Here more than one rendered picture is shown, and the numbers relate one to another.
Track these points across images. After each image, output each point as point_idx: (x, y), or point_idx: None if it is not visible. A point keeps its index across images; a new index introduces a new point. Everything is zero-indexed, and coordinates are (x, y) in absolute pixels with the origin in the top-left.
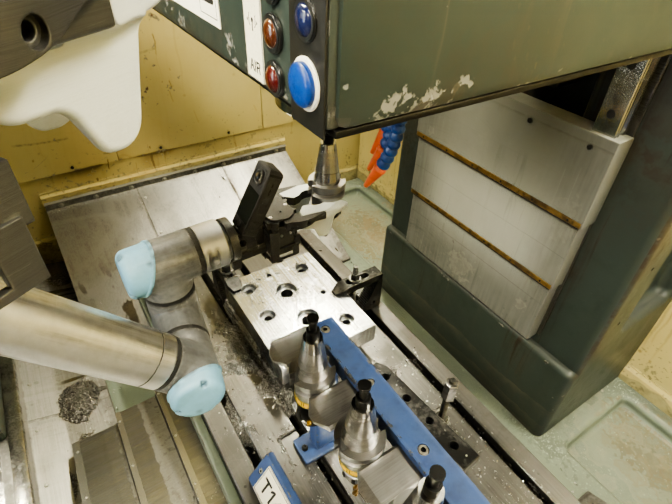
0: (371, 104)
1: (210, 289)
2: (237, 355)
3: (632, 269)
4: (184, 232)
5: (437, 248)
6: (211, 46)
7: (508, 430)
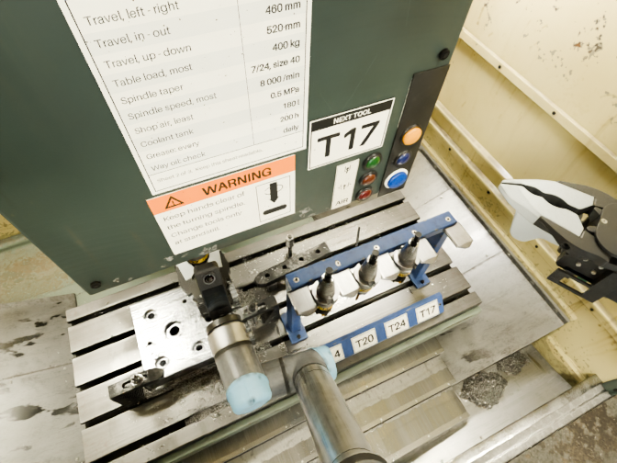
0: None
1: (116, 414)
2: (212, 382)
3: None
4: (231, 350)
5: None
6: (271, 230)
7: (302, 225)
